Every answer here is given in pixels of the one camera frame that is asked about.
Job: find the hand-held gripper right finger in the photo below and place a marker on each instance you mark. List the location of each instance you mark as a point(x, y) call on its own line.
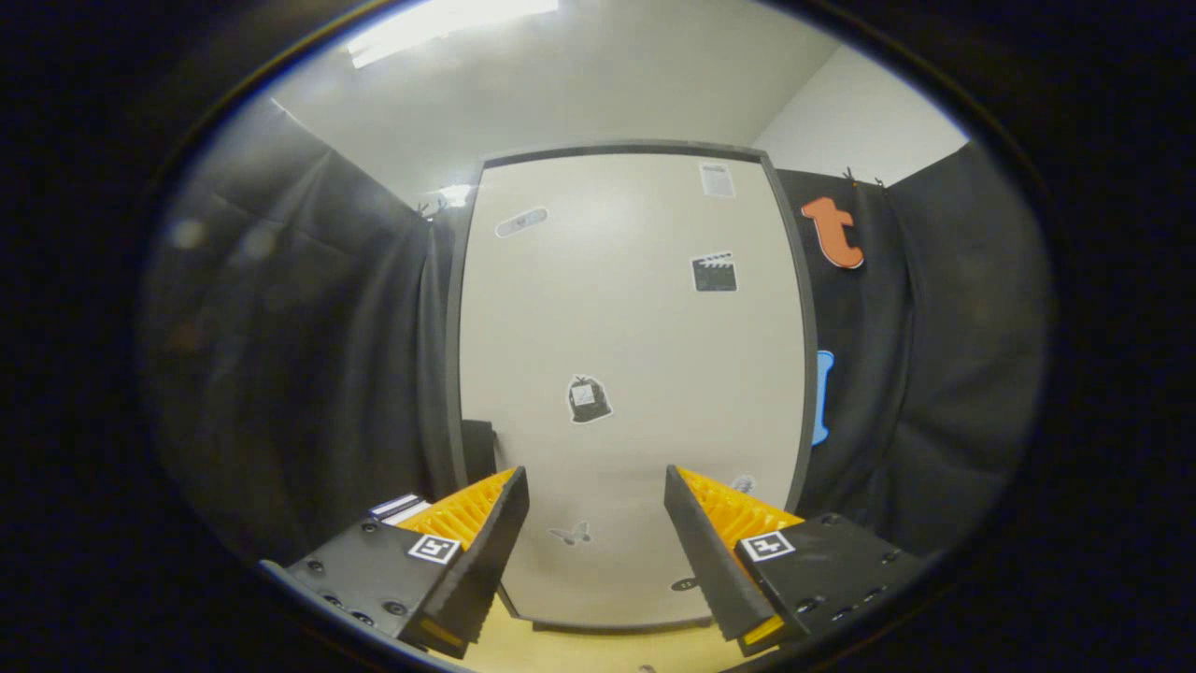
point(710, 561)

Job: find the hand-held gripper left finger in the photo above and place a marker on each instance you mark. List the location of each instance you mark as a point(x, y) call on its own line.
point(486, 561)

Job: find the grey shoe cabinet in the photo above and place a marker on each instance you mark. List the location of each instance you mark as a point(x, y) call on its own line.
point(617, 148)

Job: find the blue spine book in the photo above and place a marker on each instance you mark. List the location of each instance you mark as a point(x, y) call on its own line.
point(391, 506)

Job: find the black backdrop cloth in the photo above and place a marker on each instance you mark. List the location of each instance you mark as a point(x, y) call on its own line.
point(308, 374)

